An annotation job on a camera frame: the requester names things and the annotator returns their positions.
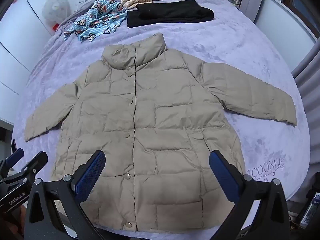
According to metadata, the grey curtain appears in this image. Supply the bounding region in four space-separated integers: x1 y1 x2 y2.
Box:
236 0 262 23

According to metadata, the white wardrobe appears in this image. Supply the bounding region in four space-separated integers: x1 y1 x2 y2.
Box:
0 0 83 120

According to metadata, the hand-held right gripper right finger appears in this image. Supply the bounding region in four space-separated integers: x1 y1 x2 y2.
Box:
209 150 292 240

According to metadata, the blue monkey print cloth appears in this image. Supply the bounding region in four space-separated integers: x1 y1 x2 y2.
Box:
64 0 128 43

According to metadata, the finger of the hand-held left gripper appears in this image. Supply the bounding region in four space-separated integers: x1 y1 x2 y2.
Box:
0 148 25 178
0 152 48 196

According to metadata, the white covered fan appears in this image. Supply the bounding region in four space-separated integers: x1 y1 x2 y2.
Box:
41 0 68 30

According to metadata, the black garment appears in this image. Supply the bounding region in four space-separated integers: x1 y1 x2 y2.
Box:
127 0 215 28

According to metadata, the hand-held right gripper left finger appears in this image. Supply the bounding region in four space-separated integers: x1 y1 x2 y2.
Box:
24 150 107 240

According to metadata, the blue patterned box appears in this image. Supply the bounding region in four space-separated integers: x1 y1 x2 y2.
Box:
297 192 320 228

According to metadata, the beige puffer jacket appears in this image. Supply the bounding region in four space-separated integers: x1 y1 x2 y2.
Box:
24 32 298 232

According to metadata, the purple fleece blanket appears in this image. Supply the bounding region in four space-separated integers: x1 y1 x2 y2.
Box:
11 0 309 203

